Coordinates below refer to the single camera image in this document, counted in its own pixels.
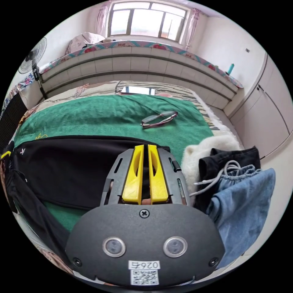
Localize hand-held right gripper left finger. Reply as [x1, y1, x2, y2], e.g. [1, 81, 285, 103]
[122, 145, 145, 204]

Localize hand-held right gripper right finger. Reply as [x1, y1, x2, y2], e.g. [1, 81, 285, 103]
[148, 145, 169, 204]

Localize black long pants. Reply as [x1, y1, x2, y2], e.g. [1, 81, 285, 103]
[3, 135, 172, 266]

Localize bed with green blanket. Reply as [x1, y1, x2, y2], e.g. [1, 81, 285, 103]
[13, 80, 243, 277]

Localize pile of clothes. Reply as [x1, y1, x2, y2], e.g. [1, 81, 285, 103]
[182, 134, 277, 269]

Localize standing fan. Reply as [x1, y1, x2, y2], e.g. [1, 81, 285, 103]
[18, 36, 49, 99]

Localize tiled ledge with printed cloth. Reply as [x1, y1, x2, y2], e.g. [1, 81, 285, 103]
[39, 40, 244, 110]

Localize white cupboard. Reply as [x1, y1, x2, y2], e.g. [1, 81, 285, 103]
[229, 52, 293, 161]

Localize heap of pale bedding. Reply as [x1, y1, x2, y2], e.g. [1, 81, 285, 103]
[66, 32, 108, 55]

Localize window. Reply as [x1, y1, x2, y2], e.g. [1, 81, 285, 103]
[107, 1, 189, 43]

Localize pink curtain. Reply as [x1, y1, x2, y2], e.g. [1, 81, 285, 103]
[184, 8, 205, 51]
[96, 2, 111, 35]

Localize eyeglasses with dark red frame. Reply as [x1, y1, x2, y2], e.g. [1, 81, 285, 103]
[141, 110, 179, 129]

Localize smartphone with white frame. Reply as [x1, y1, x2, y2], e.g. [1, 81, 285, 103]
[121, 86, 156, 96]

